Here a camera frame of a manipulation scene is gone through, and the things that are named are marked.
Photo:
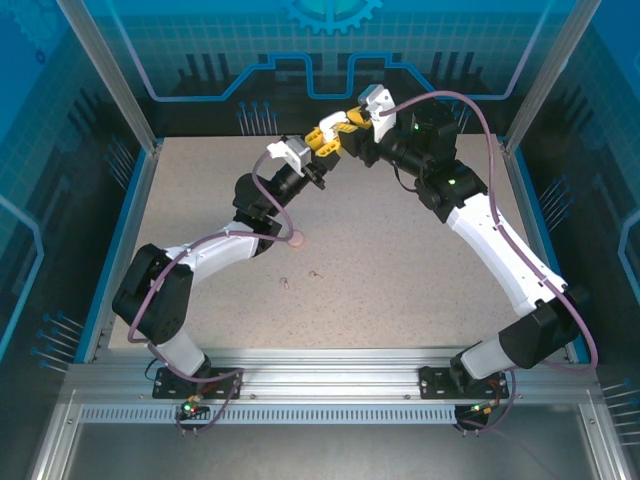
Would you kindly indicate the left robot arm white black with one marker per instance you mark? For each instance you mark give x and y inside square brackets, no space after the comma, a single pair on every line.
[155,300]

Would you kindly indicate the aluminium frame post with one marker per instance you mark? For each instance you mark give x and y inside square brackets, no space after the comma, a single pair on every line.
[550,75]
[110,75]

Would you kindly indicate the pink earbud charging case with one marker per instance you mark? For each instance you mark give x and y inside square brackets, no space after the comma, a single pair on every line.
[299,241]

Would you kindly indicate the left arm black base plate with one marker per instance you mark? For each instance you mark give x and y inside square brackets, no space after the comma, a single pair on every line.
[225,382]

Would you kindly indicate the aluminium mounting rail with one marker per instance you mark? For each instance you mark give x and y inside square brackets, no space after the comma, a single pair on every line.
[330,372]

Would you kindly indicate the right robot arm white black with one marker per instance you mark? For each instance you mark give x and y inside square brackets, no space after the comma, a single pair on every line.
[500,250]

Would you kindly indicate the aluminium side rail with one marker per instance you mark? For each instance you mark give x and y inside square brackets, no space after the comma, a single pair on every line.
[540,215]
[125,240]

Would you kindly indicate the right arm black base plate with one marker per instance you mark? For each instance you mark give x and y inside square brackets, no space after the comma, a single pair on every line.
[435,382]

